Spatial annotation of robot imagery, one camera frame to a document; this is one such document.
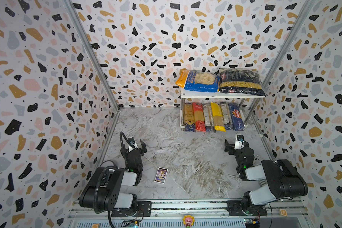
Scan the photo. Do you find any clear yellow spaghetti packet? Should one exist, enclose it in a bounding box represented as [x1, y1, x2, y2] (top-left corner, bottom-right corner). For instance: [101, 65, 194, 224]
[211, 102, 226, 132]

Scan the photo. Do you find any dark blue spaghetti packet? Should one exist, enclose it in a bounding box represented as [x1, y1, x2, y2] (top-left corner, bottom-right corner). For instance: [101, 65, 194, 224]
[228, 103, 245, 131]

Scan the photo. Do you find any red spaghetti packet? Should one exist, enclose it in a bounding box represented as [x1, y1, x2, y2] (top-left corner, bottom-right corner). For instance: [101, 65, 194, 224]
[192, 103, 206, 132]

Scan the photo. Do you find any yellow blue spaghetti packet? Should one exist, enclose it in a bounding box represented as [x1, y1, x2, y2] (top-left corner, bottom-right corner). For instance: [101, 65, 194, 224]
[183, 103, 196, 132]

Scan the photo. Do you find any dark blue penne pasta bag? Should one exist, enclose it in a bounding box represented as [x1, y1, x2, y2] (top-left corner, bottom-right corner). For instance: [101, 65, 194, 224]
[218, 68, 266, 97]

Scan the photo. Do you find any blue orange orecchiette pasta bag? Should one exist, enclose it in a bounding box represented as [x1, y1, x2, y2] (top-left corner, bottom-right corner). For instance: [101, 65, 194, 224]
[176, 69, 219, 93]

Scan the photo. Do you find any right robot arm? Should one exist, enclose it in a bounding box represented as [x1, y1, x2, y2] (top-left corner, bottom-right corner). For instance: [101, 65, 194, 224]
[224, 135, 308, 216]

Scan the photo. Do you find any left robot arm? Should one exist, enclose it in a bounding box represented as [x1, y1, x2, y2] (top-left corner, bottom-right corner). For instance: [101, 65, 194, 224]
[79, 138, 147, 217]

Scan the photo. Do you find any white two-tier shelf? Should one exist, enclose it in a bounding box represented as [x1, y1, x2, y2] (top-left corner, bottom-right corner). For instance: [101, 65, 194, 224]
[180, 88, 263, 131]

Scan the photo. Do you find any small purple card box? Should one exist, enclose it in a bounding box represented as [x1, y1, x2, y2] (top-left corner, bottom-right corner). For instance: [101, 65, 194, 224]
[154, 167, 168, 184]

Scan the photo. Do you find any small orange tag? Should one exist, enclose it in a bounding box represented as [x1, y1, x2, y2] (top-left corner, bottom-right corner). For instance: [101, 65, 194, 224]
[279, 209, 287, 217]

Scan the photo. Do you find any small pink yellow figurine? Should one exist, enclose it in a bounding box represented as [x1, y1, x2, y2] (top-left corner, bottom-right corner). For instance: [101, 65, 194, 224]
[182, 215, 195, 228]

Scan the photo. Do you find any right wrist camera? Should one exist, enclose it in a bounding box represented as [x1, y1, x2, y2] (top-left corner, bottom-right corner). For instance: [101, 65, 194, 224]
[234, 135, 244, 150]

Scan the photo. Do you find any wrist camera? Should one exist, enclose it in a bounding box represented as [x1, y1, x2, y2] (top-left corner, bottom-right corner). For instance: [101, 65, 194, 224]
[234, 135, 244, 150]
[128, 137, 138, 151]

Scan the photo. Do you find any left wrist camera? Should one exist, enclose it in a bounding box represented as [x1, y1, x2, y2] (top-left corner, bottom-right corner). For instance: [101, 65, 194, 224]
[128, 137, 138, 151]

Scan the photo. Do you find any black corrugated cable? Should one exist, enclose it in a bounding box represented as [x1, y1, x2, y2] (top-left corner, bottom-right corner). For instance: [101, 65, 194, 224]
[93, 131, 135, 228]

